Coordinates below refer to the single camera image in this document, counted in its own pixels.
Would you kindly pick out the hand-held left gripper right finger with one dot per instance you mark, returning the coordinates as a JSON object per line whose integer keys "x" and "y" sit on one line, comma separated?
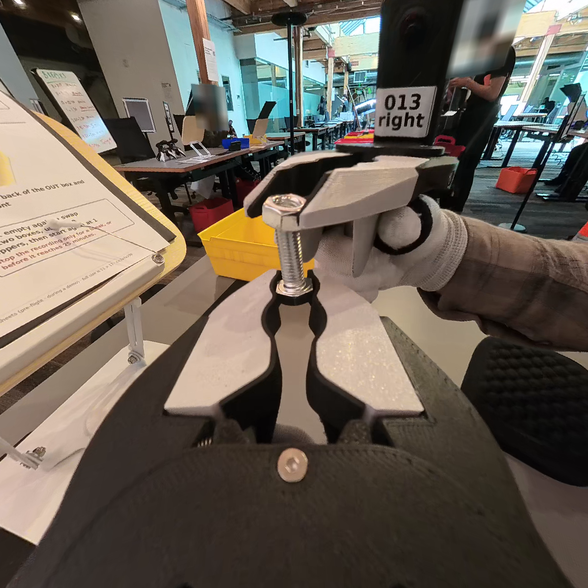
{"x": 363, "y": 363}

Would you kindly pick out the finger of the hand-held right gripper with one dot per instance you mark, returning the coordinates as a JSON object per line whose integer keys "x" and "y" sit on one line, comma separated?
{"x": 367, "y": 193}
{"x": 312, "y": 161}

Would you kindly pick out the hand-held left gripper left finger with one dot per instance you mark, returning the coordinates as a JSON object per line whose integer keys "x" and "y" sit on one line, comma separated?
{"x": 220, "y": 363}

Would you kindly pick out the silver hex bolt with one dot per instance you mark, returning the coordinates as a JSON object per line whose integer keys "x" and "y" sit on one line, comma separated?
{"x": 275, "y": 216}

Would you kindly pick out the silver hex nut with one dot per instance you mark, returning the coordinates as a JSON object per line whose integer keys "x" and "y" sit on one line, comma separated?
{"x": 291, "y": 257}

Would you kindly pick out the yellow plastic bin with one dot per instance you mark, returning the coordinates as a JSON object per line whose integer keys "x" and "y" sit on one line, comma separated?
{"x": 234, "y": 257}

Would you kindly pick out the person's right hand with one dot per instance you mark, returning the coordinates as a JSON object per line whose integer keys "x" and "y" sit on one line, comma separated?
{"x": 413, "y": 271}

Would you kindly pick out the red plastic bin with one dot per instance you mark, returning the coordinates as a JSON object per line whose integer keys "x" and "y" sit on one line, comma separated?
{"x": 358, "y": 136}

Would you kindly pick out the beige document stand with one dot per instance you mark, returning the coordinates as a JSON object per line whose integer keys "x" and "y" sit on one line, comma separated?
{"x": 261, "y": 128}
{"x": 186, "y": 133}

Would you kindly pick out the red floor bin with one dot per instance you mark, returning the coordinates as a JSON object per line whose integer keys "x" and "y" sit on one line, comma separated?
{"x": 211, "y": 216}
{"x": 248, "y": 190}

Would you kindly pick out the black floor pole stand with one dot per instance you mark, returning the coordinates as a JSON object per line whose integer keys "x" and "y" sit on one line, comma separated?
{"x": 289, "y": 92}

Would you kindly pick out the small blue bin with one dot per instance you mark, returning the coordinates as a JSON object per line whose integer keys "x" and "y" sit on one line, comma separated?
{"x": 227, "y": 143}

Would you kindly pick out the wooden document stand board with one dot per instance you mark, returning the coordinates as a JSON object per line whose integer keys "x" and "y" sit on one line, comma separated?
{"x": 177, "y": 262}

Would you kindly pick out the white page ledge bar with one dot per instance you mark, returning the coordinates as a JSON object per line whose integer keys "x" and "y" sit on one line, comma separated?
{"x": 92, "y": 305}

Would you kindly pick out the spare black grippers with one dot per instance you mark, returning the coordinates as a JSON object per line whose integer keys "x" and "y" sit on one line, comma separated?
{"x": 167, "y": 150}

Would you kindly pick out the orange floor bin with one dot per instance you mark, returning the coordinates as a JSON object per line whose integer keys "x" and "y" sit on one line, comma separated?
{"x": 517, "y": 181}

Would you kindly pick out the grey desk wood edge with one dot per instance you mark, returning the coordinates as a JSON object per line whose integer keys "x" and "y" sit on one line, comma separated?
{"x": 151, "y": 165}

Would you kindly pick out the black textured wrist pad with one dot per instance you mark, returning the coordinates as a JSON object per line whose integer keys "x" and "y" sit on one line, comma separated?
{"x": 533, "y": 404}

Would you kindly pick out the framed sign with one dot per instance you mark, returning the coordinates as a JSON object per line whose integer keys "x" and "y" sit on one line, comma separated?
{"x": 138, "y": 115}

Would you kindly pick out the orange traffic cone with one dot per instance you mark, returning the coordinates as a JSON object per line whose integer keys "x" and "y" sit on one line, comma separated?
{"x": 582, "y": 232}

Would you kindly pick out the printed instruction sheet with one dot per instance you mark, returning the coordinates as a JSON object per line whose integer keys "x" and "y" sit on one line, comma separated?
{"x": 69, "y": 183}

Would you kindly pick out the whiteboard easel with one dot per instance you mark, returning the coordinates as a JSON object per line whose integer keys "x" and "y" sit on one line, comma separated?
{"x": 78, "y": 110}

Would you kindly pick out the white stand bracket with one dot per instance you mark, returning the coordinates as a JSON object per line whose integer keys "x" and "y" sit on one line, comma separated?
{"x": 134, "y": 326}

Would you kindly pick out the wooden support post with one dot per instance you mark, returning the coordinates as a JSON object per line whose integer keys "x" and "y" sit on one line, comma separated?
{"x": 198, "y": 36}

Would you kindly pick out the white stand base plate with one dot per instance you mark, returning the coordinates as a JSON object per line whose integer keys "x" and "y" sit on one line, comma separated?
{"x": 36, "y": 496}

